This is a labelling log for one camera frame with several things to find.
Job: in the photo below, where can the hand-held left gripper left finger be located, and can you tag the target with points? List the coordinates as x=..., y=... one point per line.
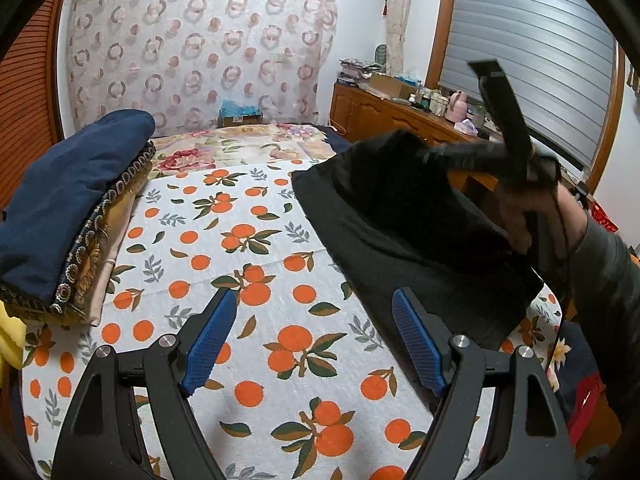
x=210, y=340

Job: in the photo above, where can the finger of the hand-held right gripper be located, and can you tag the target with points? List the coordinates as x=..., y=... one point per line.
x=465, y=156

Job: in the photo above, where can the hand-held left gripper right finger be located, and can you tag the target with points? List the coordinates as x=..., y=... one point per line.
x=417, y=345

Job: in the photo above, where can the black printed t-shirt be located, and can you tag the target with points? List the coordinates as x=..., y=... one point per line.
x=400, y=240

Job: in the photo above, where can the person's right forearm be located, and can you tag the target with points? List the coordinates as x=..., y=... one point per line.
x=610, y=285

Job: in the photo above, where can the person's right hand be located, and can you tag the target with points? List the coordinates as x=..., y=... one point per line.
x=555, y=215

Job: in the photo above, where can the pink tissue pack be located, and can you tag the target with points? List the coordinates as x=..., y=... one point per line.
x=470, y=127

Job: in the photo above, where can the clear jar green lid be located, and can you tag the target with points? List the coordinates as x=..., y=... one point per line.
x=480, y=116

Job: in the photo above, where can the row of cosmetic bottles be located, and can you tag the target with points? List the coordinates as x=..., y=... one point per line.
x=429, y=101

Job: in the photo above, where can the wooden cabinet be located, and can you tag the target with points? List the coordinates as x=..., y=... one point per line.
x=380, y=115

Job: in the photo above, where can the grey window blind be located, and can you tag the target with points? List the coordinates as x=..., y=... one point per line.
x=540, y=35

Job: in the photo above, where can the open cardboard box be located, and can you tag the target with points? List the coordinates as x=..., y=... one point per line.
x=390, y=86

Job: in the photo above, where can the orange fruit print blanket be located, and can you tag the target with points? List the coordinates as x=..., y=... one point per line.
x=280, y=260

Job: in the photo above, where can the beige folded cloth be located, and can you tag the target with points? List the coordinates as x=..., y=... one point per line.
x=112, y=260

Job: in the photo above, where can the red box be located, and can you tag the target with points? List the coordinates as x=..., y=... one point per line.
x=604, y=216

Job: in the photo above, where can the navy bed sheet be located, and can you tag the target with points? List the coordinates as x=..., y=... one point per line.
x=335, y=140

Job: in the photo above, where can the small round fan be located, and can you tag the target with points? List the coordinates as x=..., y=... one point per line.
x=381, y=55

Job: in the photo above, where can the stack of folded fabrics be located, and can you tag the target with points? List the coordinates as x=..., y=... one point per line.
x=357, y=71

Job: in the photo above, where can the beige lace curtain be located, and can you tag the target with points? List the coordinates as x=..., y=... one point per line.
x=399, y=10

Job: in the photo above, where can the red cloth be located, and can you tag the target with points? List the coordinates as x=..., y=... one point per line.
x=585, y=405

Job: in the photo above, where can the rose floral blanket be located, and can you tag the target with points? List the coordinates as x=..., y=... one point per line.
x=225, y=150

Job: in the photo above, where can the navy folded cloth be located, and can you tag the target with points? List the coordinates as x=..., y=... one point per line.
x=65, y=190

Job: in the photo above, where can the small brown box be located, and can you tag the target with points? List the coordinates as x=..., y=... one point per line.
x=240, y=121

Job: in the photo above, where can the blue plastic bag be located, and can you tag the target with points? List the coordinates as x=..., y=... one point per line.
x=240, y=109

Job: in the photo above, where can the circle pattern sheer curtain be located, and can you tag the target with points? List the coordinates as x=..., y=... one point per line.
x=200, y=35

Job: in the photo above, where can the wooden slatted door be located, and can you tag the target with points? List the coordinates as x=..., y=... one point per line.
x=27, y=100

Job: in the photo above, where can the wooden window frame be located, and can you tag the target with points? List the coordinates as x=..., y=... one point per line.
x=440, y=35

